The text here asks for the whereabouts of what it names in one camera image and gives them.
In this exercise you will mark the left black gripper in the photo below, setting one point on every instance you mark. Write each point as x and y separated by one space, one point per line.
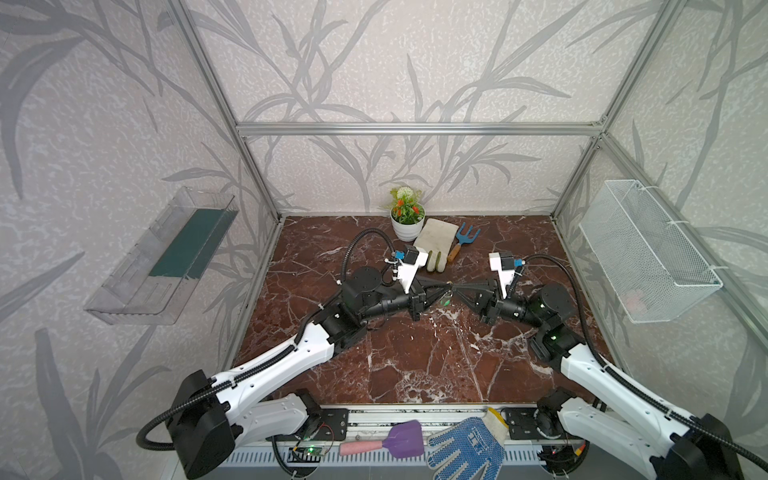
417 301

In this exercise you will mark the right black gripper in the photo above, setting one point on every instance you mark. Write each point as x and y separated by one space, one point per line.
489 303

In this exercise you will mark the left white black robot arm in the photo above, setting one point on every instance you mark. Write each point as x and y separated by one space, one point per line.
215 414

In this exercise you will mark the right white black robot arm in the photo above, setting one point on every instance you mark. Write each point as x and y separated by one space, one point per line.
639 427

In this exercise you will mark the cream gardening glove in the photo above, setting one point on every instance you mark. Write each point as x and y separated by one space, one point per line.
436 238

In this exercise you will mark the white pot with plant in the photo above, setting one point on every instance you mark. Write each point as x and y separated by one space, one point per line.
406 212

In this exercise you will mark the blue dotted work glove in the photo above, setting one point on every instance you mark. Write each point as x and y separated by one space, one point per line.
473 447

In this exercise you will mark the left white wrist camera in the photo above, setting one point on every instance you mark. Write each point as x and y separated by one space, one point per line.
408 262

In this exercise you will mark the blue hand rake wooden handle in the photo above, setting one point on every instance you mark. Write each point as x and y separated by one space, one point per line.
466 234

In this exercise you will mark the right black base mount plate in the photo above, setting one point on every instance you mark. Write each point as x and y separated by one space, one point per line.
528 423

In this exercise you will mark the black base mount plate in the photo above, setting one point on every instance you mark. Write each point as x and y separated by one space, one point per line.
528 423
330 424

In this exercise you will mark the purple scoop pink handle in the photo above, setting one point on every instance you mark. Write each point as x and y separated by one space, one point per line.
404 440

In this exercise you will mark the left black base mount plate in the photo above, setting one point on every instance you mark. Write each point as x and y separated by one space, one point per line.
330 424

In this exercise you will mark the white wire mesh basket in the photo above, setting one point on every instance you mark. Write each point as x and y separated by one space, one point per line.
653 267

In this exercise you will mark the aluminium frame rail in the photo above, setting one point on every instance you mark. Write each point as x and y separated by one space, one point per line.
254 129

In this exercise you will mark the clear plastic wall shelf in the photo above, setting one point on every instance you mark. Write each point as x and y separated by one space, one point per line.
157 277

